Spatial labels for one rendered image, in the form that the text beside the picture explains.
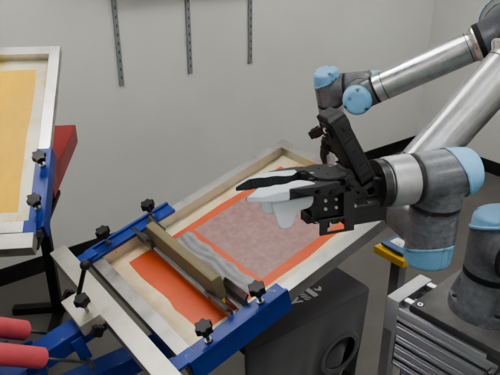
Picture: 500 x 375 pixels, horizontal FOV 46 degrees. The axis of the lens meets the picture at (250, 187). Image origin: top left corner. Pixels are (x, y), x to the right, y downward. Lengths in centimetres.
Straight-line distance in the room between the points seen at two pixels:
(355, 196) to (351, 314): 106
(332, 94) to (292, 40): 265
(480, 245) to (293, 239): 63
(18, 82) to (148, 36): 150
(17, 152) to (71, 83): 146
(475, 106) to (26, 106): 160
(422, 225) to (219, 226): 99
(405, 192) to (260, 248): 90
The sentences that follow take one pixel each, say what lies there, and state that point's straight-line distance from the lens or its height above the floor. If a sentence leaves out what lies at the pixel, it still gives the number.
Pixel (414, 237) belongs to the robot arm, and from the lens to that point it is 94.
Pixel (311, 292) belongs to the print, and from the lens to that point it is 184.
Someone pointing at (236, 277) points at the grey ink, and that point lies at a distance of 161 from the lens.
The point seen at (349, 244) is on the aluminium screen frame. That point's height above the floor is 121.
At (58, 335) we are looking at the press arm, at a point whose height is 106.
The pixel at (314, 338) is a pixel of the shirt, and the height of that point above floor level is 87.
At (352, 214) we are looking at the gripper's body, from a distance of 82.
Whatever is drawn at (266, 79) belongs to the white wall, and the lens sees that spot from 424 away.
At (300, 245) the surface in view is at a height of 116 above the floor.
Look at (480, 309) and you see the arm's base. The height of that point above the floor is 129.
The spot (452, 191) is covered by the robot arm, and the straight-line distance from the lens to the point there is 89.
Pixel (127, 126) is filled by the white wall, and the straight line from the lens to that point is 372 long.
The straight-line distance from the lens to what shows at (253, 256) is 167.
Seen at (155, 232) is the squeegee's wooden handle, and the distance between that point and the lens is 170.
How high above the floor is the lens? 201
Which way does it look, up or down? 25 degrees down
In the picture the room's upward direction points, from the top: straight up
